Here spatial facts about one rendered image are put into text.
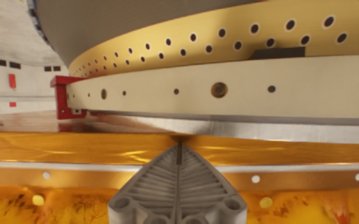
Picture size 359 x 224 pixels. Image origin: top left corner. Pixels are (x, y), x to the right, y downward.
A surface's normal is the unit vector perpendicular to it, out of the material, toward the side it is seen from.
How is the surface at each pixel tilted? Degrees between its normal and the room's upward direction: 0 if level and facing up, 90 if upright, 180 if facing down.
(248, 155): 90
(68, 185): 92
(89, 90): 90
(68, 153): 90
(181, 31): 62
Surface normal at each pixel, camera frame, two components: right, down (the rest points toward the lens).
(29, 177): -0.02, 0.09
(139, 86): -0.42, 0.08
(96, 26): -0.46, 0.53
